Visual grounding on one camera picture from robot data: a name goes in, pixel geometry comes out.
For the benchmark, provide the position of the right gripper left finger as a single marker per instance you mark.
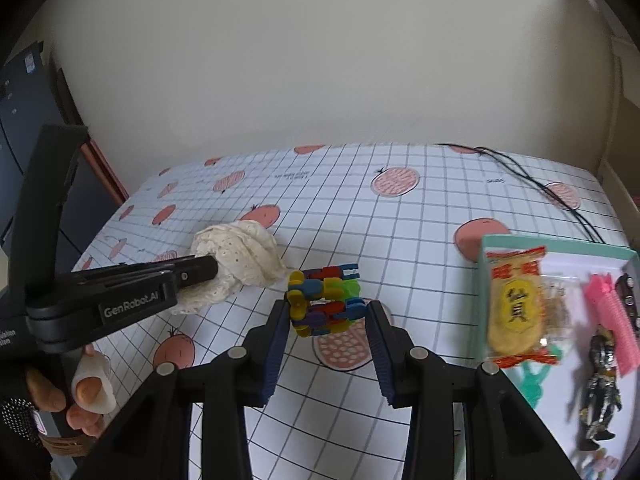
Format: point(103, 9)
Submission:
point(150, 436)

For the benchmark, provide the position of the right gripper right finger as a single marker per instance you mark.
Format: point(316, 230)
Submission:
point(504, 437)

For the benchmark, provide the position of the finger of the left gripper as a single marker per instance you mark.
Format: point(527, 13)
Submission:
point(192, 272)

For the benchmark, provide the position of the cream lace cloth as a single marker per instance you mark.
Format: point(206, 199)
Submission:
point(246, 254)

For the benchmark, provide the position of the black gold action figure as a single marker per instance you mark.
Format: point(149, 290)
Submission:
point(602, 396)

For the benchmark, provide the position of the yellow rice cracker packet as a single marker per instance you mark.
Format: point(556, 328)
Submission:
point(517, 320)

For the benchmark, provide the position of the colourful block puzzle toy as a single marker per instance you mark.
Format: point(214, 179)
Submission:
point(325, 301)

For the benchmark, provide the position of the pink hair roller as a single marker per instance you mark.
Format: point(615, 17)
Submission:
point(601, 295)

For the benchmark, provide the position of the left human hand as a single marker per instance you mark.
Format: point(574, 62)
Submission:
point(49, 399)

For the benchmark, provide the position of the green plastic hair clip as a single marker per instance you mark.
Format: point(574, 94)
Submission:
point(528, 378)

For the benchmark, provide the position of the teal white tray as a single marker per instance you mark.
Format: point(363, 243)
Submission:
point(565, 384)

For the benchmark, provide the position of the clear bag beige contents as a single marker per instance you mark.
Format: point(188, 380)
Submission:
point(557, 294)

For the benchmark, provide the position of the black toy car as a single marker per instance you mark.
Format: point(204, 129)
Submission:
point(625, 291)

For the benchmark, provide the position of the white lattice shelf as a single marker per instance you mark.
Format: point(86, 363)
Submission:
point(619, 168)

